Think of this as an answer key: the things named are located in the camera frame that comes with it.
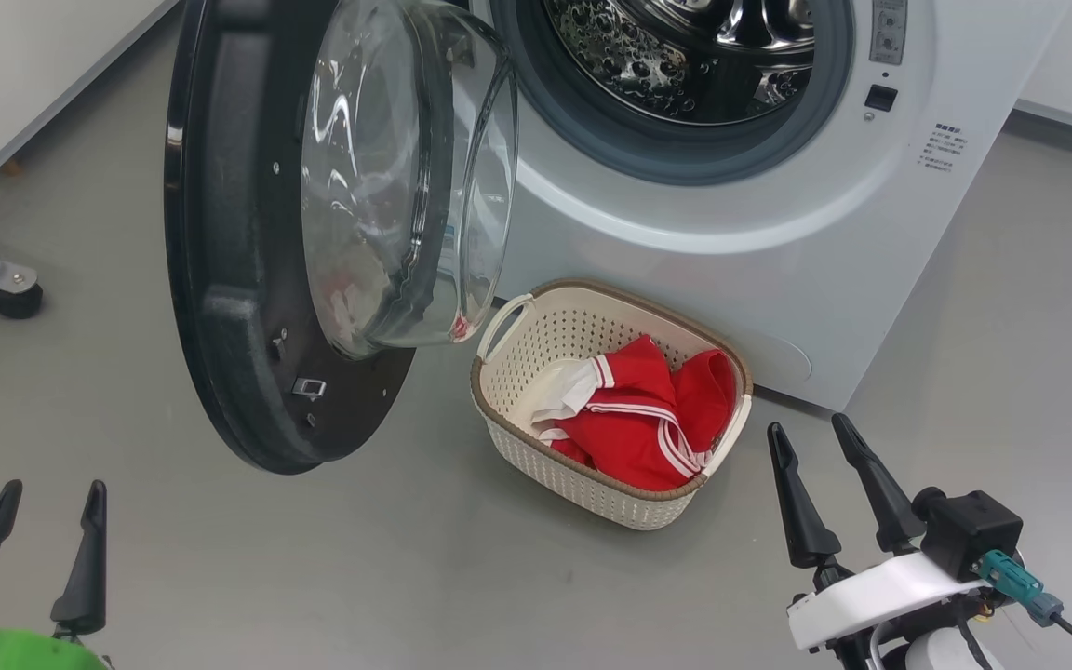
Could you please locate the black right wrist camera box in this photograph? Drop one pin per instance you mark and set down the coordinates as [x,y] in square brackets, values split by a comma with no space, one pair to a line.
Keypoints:
[969,530]

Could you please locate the cream perforated laundry basket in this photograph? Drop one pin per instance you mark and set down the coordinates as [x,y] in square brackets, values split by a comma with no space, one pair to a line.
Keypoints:
[545,465]

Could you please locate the black caster wheel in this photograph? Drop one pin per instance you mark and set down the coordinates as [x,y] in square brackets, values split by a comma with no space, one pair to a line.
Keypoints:
[17,302]

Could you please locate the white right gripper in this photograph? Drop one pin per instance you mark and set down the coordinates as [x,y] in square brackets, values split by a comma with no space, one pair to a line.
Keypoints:
[871,596]

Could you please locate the white and red garment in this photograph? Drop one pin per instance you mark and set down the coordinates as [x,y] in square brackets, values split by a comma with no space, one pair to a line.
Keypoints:
[629,437]

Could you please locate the washing machine door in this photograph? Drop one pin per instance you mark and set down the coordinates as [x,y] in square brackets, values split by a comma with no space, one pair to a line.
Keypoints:
[238,233]

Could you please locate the white front-load washing machine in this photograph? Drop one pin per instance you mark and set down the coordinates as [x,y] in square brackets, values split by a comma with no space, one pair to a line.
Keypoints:
[824,261]

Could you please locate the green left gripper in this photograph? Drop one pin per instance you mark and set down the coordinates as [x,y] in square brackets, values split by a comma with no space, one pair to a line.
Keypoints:
[24,651]

